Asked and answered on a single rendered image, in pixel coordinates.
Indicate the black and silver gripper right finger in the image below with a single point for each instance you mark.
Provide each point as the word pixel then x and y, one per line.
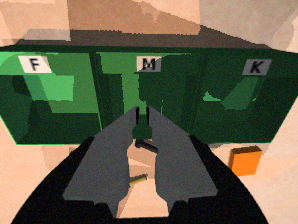
pixel 185 169

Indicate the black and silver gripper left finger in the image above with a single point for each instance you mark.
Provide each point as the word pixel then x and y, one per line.
pixel 97 171

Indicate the green rack of bins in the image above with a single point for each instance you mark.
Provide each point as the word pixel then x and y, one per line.
pixel 219 95

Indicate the black bolt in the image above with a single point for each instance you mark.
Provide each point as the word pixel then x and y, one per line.
pixel 141 143

